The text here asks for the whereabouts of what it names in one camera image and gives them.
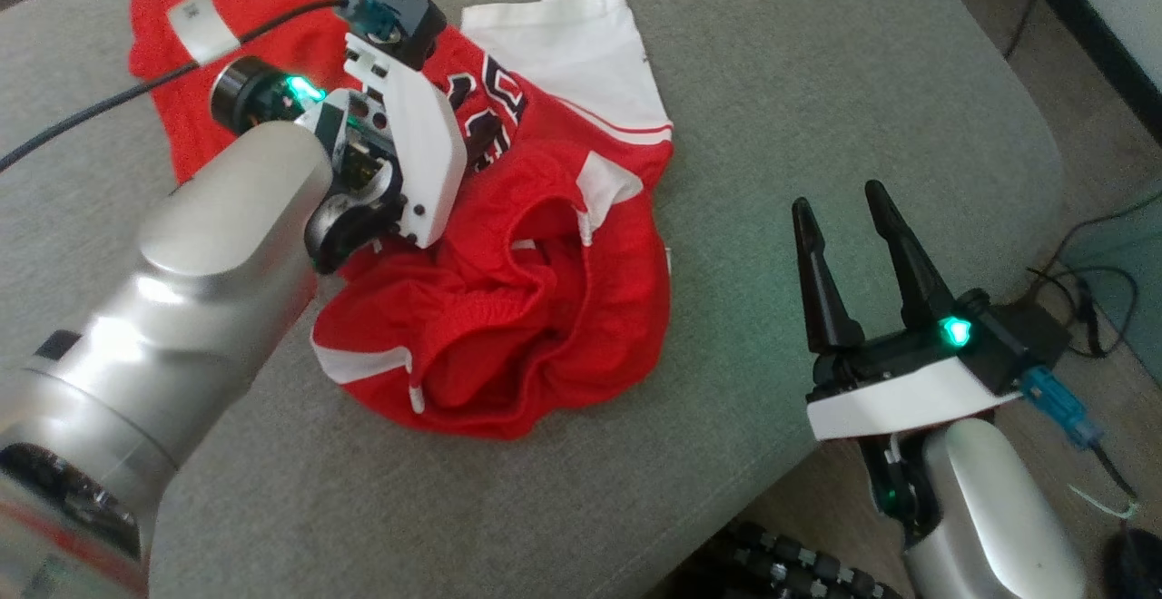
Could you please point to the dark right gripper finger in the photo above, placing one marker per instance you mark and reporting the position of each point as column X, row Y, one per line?
column 824, row 290
column 912, row 272

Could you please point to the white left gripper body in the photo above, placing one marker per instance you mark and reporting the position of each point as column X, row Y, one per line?
column 422, row 145

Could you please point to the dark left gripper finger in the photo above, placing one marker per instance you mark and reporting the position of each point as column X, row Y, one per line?
column 483, row 141

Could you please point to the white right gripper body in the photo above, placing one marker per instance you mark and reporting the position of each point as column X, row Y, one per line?
column 899, row 395

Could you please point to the red white-sleeved printed jersey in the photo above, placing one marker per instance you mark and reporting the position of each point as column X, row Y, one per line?
column 581, row 54

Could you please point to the red white-striped shorts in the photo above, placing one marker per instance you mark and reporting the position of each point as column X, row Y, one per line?
column 508, row 354

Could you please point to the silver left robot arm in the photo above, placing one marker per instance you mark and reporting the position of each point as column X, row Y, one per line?
column 191, row 309

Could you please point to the grey fabric sofa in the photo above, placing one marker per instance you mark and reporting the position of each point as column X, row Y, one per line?
column 817, row 91

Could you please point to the pale green floor mat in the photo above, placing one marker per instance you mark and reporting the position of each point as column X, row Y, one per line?
column 1126, row 254

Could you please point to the dark round floor object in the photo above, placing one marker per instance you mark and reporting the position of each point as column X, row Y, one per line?
column 1139, row 567

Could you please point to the black furniture base edge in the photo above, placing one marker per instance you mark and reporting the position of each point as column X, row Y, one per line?
column 1089, row 27

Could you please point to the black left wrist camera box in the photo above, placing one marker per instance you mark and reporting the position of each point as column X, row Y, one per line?
column 408, row 14

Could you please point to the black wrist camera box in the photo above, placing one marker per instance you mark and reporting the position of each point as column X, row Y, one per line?
column 1030, row 340
column 408, row 14

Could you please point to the blue left camera connector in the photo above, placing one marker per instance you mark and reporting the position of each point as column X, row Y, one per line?
column 374, row 20

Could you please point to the blue camera connector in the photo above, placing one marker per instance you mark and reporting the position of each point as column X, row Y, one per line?
column 374, row 20
column 1058, row 404

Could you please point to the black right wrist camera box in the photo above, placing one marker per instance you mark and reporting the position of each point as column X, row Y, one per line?
column 1030, row 340

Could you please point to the blue right camera connector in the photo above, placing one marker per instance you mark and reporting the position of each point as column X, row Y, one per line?
column 1058, row 404

